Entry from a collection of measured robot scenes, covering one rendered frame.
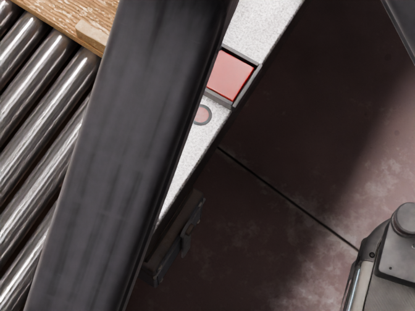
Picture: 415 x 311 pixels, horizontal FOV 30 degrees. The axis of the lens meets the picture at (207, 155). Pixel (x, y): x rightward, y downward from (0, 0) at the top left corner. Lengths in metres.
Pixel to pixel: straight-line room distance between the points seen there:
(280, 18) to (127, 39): 0.74
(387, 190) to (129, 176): 1.66
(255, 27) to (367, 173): 1.00
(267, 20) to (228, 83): 0.12
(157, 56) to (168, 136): 0.04
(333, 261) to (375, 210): 0.17
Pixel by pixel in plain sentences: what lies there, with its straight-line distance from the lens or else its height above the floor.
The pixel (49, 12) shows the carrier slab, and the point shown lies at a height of 0.94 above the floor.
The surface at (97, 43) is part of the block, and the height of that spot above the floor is 0.95.
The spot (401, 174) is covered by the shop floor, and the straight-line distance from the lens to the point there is 2.07.
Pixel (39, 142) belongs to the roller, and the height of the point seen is 0.91.
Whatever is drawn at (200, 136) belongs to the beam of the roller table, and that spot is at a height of 0.91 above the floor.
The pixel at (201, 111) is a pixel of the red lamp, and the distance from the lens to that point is 1.05.
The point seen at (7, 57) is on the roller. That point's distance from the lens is 1.11.
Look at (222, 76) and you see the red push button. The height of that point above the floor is 0.93.
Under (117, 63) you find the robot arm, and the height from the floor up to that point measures 1.52.
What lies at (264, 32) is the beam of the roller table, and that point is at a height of 0.91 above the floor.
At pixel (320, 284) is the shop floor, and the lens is 1.95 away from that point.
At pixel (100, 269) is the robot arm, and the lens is 0.44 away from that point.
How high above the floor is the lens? 1.88
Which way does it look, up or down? 70 degrees down
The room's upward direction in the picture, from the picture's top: 6 degrees clockwise
